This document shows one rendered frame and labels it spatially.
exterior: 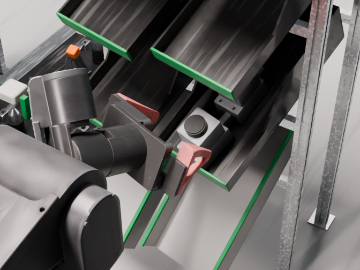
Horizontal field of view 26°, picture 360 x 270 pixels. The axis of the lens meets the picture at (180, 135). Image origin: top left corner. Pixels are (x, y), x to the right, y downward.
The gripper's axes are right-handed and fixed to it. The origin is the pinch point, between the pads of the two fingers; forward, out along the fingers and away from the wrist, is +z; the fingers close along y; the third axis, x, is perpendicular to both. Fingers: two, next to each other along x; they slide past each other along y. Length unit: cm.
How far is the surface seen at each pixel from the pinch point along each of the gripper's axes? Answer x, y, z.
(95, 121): 6.9, 15.2, 1.2
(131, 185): 19.5, 13.4, 12.1
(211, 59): -10.9, 0.6, 1.7
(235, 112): -2.7, -0.8, 9.8
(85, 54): 17, 52, 34
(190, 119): -1.3, 1.4, 3.3
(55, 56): 21, 58, 32
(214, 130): -1.1, -1.7, 4.9
